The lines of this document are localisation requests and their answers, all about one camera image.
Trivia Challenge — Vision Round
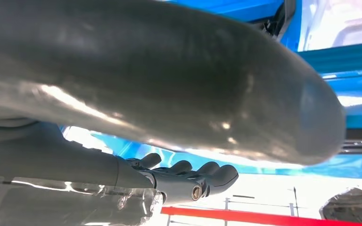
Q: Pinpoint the black curved plastic part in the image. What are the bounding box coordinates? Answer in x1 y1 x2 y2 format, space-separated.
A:
259 0 296 41

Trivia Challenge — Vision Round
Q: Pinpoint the large blue metal shelf rack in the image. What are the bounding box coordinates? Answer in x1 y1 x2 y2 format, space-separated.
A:
60 0 362 181

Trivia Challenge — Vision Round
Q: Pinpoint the blue plastic crate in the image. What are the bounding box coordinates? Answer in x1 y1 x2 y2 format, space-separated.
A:
168 0 285 23

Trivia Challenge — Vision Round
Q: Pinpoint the red barrier belt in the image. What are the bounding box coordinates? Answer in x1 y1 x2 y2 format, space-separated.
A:
160 206 362 226

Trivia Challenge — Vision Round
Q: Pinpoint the white translucent plastic bin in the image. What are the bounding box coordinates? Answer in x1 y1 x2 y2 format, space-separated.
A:
298 0 362 52

